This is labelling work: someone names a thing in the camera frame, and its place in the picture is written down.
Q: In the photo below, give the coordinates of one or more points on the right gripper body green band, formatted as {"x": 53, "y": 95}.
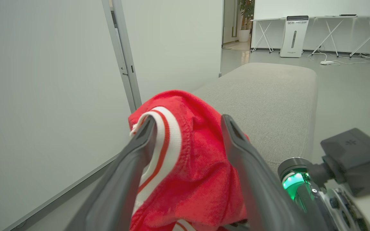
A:
{"x": 303, "y": 189}

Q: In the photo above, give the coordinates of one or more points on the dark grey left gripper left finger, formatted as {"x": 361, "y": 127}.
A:
{"x": 117, "y": 189}

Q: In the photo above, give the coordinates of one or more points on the white air purifier tower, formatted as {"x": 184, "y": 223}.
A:
{"x": 294, "y": 37}

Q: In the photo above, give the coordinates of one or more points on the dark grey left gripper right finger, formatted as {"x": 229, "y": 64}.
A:
{"x": 262, "y": 192}

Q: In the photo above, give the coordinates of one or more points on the flat black device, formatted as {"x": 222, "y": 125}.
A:
{"x": 347, "y": 15}

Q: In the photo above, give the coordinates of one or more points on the light grey fabric sofa seat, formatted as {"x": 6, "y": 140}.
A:
{"x": 268, "y": 106}

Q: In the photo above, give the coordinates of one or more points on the potted plant in white pot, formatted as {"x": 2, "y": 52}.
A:
{"x": 246, "y": 19}

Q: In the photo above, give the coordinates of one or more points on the dark grey wrist camera box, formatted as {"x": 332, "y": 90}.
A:
{"x": 358, "y": 160}

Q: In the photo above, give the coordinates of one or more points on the red garment with white stripes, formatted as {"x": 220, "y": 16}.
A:
{"x": 201, "y": 173}

